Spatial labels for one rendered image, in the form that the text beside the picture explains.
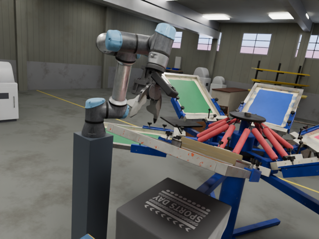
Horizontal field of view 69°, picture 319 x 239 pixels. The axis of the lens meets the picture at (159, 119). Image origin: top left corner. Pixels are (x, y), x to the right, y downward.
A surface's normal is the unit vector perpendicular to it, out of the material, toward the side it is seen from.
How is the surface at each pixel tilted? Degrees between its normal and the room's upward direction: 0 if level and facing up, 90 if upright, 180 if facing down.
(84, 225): 90
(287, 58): 90
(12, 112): 90
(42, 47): 90
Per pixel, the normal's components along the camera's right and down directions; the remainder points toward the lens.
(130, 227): -0.58, 0.15
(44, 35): 0.77, 0.24
